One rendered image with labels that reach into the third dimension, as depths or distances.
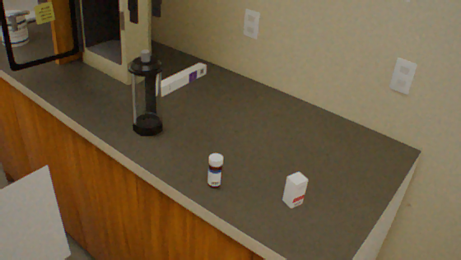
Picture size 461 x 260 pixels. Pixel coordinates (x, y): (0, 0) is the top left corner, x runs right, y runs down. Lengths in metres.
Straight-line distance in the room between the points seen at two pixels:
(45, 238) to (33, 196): 0.12
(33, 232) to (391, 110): 1.17
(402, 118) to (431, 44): 0.28
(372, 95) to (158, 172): 0.79
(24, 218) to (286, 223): 0.61
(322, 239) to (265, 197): 0.19
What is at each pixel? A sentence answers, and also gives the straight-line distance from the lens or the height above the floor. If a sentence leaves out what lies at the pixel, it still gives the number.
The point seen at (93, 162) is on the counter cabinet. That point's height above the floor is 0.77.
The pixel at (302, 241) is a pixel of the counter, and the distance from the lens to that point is 1.00.
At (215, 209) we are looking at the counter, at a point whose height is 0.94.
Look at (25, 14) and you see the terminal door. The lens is 1.67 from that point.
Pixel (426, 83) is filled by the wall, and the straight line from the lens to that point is 1.41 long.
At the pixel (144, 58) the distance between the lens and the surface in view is 1.20.
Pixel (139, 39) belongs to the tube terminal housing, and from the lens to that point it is 1.58.
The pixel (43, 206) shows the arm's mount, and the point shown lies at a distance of 0.84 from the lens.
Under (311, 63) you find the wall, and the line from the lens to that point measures 1.55.
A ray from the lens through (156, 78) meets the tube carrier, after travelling 1.21.
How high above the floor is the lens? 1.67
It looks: 33 degrees down
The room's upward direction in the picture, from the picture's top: 5 degrees clockwise
